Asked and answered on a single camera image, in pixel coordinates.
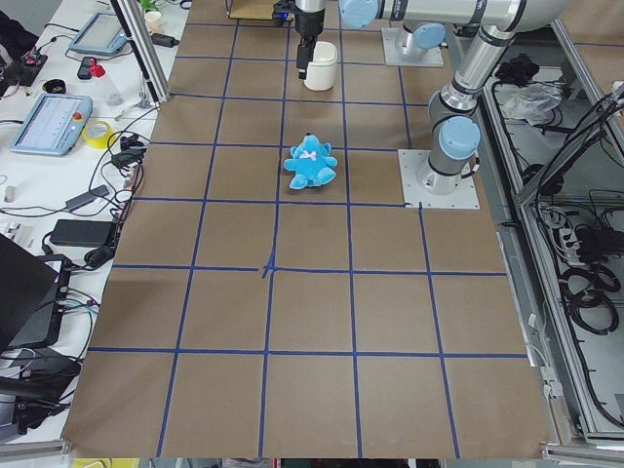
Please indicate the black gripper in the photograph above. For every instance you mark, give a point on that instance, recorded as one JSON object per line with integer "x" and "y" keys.
{"x": 308, "y": 24}

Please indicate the white trash can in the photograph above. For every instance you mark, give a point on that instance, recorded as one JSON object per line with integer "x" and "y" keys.
{"x": 322, "y": 68}

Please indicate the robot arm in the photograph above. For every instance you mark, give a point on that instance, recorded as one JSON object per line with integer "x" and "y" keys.
{"x": 358, "y": 14}
{"x": 455, "y": 135}

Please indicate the blue teddy bear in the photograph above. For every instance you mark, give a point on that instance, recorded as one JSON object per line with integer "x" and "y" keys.
{"x": 311, "y": 162}

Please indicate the red capped bottle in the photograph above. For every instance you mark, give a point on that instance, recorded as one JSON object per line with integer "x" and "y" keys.
{"x": 105, "y": 84}

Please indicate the far teach pendant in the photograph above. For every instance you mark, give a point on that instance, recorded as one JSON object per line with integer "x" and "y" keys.
{"x": 102, "y": 35}

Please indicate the teach pendant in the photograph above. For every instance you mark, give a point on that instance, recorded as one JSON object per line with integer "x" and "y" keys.
{"x": 102, "y": 35}
{"x": 53, "y": 125}

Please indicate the yellow tape roll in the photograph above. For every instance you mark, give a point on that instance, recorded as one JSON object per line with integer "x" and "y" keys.
{"x": 97, "y": 134}

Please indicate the near teach pendant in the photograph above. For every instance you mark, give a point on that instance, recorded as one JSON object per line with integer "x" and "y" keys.
{"x": 53, "y": 125}

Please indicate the black power adapter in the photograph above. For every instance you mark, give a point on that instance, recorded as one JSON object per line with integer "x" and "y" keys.
{"x": 82, "y": 233}

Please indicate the black laptop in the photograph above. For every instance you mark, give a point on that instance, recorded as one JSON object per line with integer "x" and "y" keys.
{"x": 31, "y": 292}

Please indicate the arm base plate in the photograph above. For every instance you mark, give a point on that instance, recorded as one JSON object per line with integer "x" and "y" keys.
{"x": 401, "y": 49}
{"x": 423, "y": 188}

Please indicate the aluminium frame post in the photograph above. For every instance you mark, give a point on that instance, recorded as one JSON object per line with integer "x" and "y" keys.
{"x": 130, "y": 15}

